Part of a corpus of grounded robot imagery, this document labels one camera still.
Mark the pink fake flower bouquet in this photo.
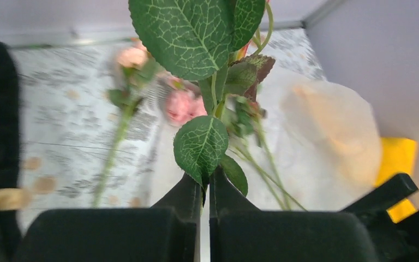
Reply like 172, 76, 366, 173
128, 1, 298, 210

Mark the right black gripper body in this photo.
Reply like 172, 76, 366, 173
343, 173, 419, 261

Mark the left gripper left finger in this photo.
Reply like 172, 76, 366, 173
151, 174, 203, 261

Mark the floral tablecloth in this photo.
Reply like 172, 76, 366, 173
9, 28, 328, 232

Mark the yellow cloth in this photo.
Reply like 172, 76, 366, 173
375, 136, 419, 224

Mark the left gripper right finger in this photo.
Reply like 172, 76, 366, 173
209, 166, 260, 261

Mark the white wrapping paper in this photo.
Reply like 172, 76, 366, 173
148, 67, 384, 212

